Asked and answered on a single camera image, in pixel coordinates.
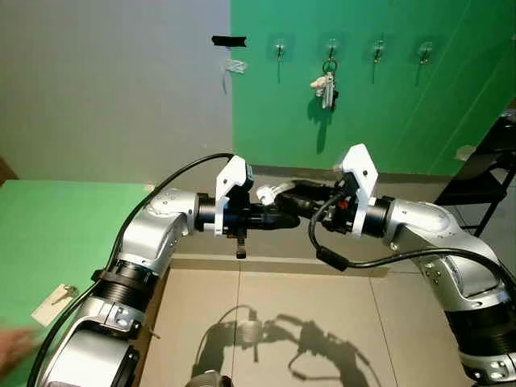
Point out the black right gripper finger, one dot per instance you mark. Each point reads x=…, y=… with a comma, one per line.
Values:
x=306, y=207
x=310, y=189

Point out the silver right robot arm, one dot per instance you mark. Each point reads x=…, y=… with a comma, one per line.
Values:
x=427, y=226

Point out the person's hand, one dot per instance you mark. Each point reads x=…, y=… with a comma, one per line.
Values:
x=12, y=348

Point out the key bunch with white figure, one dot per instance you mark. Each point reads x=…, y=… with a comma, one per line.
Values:
x=327, y=89

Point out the white tape piece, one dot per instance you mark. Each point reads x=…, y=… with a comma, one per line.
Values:
x=235, y=66
x=465, y=152

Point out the black folding chair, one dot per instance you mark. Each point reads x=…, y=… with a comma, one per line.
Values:
x=484, y=173

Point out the key with paper tag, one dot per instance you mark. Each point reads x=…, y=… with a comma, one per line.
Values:
x=50, y=306

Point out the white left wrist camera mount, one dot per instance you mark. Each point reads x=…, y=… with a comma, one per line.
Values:
x=232, y=181

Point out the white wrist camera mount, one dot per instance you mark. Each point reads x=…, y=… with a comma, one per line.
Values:
x=232, y=181
x=359, y=165

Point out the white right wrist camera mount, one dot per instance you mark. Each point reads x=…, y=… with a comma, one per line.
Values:
x=359, y=165

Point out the green wall sheet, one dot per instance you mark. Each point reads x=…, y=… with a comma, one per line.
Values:
x=403, y=105

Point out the clear wall hook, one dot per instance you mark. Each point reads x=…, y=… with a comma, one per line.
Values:
x=330, y=47
x=426, y=52
x=378, y=50
x=280, y=50

